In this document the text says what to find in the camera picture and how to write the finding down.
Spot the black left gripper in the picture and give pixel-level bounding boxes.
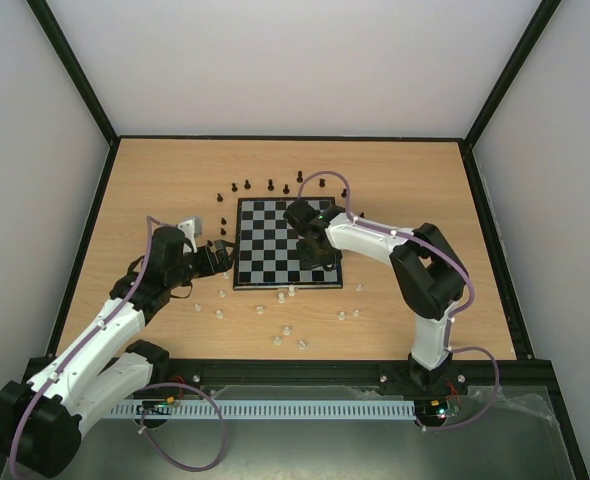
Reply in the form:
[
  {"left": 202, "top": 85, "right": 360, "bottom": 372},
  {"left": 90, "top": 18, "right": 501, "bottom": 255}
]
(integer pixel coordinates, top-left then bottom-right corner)
[{"left": 168, "top": 239, "right": 240, "bottom": 288}]

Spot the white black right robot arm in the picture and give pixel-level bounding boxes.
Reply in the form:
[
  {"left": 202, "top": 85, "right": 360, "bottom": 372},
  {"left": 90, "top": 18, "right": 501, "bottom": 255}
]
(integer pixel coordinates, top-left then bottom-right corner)
[{"left": 284, "top": 198, "right": 470, "bottom": 392}]

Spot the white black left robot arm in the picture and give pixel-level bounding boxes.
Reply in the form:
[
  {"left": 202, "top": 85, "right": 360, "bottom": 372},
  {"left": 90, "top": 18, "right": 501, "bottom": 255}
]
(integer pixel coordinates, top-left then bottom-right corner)
[{"left": 0, "top": 218, "right": 238, "bottom": 479}]

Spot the black white chessboard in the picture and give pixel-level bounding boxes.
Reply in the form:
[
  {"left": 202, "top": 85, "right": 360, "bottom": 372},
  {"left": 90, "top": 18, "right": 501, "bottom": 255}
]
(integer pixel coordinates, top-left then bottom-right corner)
[{"left": 233, "top": 197, "right": 343, "bottom": 291}]

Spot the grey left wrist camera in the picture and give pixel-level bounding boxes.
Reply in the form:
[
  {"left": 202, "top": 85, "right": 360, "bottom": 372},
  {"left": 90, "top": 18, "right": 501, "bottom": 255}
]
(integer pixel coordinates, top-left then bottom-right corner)
[{"left": 177, "top": 217, "right": 203, "bottom": 240}]

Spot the black front frame rail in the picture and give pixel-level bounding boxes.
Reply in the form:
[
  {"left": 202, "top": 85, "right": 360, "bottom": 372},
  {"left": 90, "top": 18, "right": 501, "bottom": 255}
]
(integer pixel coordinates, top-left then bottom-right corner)
[{"left": 169, "top": 359, "right": 560, "bottom": 395}]

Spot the white slotted cable duct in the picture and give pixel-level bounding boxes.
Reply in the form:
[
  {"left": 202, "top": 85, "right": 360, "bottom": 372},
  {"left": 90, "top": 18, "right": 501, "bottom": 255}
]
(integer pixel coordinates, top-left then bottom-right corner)
[{"left": 106, "top": 399, "right": 416, "bottom": 421}]

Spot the black rear left frame post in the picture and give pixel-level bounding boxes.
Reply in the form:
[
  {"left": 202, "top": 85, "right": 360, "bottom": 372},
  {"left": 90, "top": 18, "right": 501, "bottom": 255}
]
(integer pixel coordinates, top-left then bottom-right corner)
[{"left": 26, "top": 0, "right": 119, "bottom": 145}]

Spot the black frame post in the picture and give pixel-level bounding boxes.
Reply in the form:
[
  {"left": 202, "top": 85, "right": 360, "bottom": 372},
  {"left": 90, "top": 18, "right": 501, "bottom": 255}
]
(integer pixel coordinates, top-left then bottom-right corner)
[
  {"left": 26, "top": 0, "right": 119, "bottom": 145},
  {"left": 464, "top": 0, "right": 562, "bottom": 150}
]

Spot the black rear right frame post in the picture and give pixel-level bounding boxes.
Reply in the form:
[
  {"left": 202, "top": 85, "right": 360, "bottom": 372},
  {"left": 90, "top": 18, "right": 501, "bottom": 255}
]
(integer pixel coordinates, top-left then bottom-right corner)
[{"left": 464, "top": 0, "right": 562, "bottom": 150}]

